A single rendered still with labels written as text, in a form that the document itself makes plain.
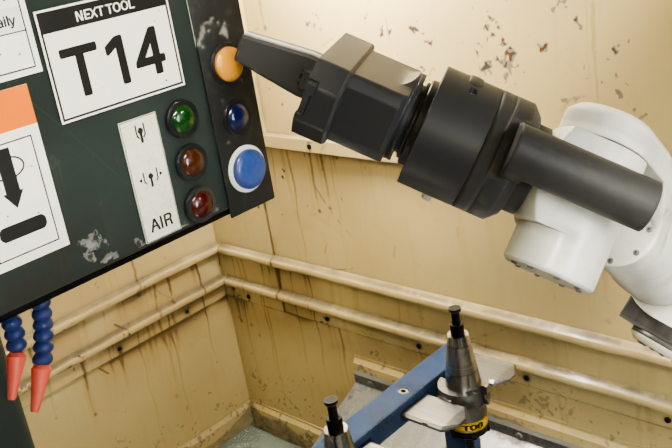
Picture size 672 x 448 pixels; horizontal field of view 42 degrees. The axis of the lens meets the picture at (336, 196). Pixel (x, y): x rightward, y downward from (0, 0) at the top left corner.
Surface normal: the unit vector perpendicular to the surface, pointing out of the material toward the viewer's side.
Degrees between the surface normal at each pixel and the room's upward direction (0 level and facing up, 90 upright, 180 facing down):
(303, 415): 90
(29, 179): 90
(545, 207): 66
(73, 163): 90
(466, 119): 58
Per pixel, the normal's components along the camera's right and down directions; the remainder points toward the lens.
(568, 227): -0.02, -0.08
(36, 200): 0.73, 0.12
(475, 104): 0.15, -0.46
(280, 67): -0.21, 0.36
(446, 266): -0.66, 0.34
